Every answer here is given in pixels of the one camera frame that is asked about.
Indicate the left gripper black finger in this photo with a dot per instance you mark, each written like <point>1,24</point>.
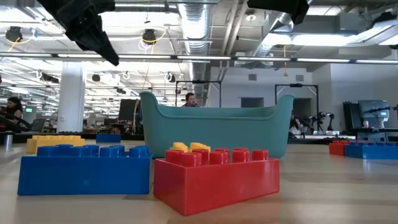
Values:
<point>93,37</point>

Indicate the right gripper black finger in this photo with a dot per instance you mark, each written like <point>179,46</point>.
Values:
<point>289,6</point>

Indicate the blue toy brick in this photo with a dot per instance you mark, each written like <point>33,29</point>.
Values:
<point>108,138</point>
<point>84,174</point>
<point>373,152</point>

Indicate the yellow toy brick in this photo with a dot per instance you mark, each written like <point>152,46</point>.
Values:
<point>56,146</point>
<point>183,147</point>

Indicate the red toy brick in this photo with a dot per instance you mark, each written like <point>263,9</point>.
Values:
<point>214,183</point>
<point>336,150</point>

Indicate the black background robot arm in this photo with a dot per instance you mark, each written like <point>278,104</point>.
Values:
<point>317,119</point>

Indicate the linear ceiling light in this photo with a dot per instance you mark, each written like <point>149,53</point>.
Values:
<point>146,57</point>

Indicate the white building column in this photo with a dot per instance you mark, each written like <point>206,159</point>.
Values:
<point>71,93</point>

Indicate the black monitor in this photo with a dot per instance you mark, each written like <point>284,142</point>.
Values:
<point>128,110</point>

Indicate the person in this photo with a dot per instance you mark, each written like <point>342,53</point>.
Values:
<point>190,100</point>
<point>12,109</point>

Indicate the grey monitor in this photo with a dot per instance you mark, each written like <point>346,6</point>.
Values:
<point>373,109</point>

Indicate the green plastic bin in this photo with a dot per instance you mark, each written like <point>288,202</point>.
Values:
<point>217,133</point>

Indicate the silver ventilation duct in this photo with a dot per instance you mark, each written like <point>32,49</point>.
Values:
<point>196,25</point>

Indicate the black aluminium table frame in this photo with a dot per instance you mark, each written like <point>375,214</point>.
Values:
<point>90,137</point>

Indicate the silver metal post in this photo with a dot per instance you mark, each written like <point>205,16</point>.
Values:
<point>8,141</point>

